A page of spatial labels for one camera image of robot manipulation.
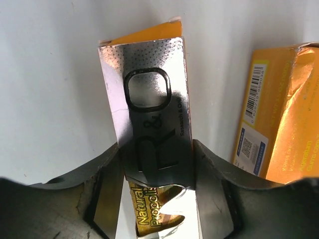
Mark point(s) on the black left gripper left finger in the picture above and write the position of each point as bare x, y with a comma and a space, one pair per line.
81, 204

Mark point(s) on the silver yellow toothpaste box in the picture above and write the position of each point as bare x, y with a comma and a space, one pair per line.
146, 82

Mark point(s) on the plain yellow toothpaste box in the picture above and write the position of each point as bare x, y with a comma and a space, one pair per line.
278, 133

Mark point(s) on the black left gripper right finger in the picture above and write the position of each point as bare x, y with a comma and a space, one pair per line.
234, 204

